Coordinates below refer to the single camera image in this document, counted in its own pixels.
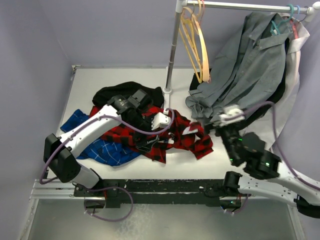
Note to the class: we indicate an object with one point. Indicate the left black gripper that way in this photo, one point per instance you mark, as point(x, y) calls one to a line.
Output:
point(143, 143)

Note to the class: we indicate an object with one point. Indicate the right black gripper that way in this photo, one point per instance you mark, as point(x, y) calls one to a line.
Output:
point(218, 128)

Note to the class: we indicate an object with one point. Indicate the red black plaid shirt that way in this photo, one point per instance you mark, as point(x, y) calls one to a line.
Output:
point(183, 134)

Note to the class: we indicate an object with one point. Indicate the pink wire hanger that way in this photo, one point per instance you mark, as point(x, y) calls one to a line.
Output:
point(201, 9)

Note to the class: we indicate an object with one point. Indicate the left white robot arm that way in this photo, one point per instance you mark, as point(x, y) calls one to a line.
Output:
point(60, 152)

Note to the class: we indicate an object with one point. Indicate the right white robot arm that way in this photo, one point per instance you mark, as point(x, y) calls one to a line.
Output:
point(265, 174)

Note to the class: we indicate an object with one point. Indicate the white hanging shirt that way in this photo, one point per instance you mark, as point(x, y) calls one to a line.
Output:
point(263, 125)

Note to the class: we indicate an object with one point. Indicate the blue checked shirt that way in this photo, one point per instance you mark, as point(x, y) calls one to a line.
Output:
point(104, 152)

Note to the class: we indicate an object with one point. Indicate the black shirt on table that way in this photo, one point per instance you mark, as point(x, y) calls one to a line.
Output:
point(127, 89)

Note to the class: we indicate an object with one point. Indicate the grey hanging shirt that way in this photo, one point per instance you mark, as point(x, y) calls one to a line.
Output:
point(246, 71)

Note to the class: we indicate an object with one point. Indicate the cream plastic hanger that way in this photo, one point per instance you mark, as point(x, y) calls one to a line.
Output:
point(203, 65)

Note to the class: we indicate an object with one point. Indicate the yellow plastic hanger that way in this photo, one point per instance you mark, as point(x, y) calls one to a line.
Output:
point(190, 28)

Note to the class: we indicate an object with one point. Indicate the teal plastic hanger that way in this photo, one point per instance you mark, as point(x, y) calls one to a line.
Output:
point(274, 29)

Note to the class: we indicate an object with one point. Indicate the metal clothes rack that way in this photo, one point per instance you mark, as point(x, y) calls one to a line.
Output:
point(167, 89)

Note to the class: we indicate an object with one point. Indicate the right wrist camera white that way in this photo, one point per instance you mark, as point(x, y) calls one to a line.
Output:
point(231, 114)

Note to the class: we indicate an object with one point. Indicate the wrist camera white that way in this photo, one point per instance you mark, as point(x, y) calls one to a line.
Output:
point(231, 114)
point(160, 121)

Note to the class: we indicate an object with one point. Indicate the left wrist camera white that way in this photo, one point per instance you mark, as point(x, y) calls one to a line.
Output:
point(160, 121)

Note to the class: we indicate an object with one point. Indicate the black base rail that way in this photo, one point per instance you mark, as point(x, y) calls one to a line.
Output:
point(115, 192)

